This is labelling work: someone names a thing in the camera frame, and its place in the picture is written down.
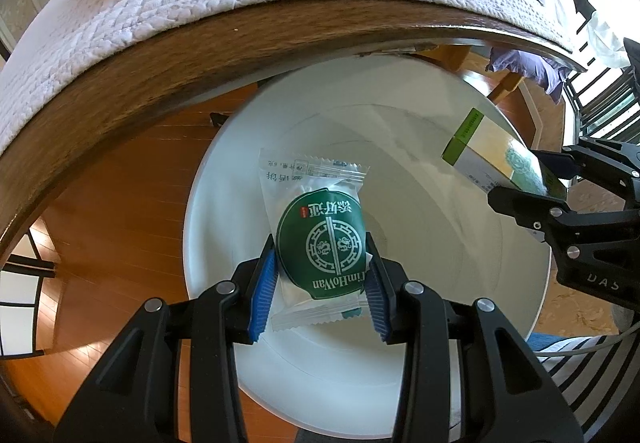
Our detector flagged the quilted tablecloth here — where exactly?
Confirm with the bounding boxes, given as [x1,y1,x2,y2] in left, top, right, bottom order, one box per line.
[0,0,588,159]

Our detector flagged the green gold carton box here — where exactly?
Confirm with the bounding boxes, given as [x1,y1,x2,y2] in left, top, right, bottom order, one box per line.
[441,107,568,199]

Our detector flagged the round wooden table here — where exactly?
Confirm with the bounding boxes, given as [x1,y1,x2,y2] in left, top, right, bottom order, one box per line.
[0,0,588,269]

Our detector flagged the black metal railing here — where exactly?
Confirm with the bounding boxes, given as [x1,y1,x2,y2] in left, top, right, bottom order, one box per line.
[564,60,640,140]

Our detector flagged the striped cloth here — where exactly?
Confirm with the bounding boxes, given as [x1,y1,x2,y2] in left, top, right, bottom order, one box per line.
[530,333,640,426]

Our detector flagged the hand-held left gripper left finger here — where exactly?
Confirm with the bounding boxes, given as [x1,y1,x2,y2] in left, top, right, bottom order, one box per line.
[52,233,280,443]

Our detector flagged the white round bin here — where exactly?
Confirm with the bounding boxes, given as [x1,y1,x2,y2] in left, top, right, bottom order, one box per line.
[182,54,553,429]

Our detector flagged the green label snack packet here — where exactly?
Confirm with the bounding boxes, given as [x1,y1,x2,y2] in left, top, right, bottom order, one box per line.
[258,148,371,331]

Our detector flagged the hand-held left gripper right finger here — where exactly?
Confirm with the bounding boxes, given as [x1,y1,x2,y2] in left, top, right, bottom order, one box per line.
[364,233,586,443]

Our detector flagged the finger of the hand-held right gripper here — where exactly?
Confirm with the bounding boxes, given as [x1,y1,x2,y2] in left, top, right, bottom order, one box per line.
[531,137,640,181]
[487,186,640,249]

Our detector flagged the purple pillow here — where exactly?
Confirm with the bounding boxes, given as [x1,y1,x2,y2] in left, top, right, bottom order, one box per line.
[487,0,574,105]

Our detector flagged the white cable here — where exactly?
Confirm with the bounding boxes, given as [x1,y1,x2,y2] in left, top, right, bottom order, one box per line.
[531,323,640,355]

